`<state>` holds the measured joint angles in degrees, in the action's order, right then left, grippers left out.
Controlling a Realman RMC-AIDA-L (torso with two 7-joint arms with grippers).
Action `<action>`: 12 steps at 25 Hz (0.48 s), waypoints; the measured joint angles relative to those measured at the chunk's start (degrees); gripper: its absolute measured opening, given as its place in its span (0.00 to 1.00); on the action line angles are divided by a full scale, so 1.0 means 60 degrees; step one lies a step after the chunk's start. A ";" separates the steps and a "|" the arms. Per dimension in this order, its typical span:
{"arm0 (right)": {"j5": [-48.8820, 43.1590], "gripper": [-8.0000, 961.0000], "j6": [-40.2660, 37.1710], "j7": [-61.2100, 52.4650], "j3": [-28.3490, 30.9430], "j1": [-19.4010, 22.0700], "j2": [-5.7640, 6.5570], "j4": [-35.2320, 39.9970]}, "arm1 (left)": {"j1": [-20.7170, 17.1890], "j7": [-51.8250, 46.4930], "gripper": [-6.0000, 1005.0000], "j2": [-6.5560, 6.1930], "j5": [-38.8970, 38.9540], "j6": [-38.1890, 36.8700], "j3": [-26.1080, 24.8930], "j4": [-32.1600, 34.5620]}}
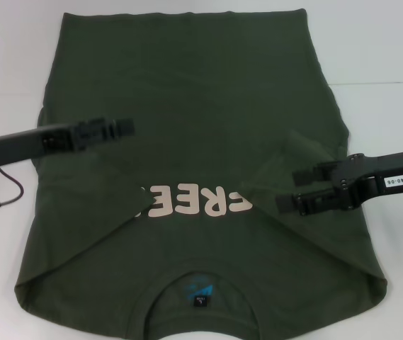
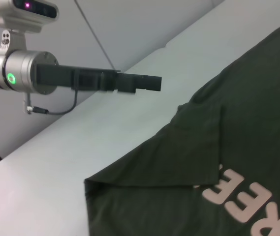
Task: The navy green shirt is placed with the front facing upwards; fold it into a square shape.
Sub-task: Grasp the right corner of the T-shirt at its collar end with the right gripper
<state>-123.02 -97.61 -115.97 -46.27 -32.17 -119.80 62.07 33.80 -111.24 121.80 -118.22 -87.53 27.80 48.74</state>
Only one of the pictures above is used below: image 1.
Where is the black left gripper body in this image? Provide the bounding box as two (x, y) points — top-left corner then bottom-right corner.
(0, 119), (82, 168)

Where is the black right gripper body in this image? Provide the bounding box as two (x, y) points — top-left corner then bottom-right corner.
(330, 147), (403, 210)

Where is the dark green printed t-shirt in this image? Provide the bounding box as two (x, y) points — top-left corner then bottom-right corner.
(13, 10), (390, 340)

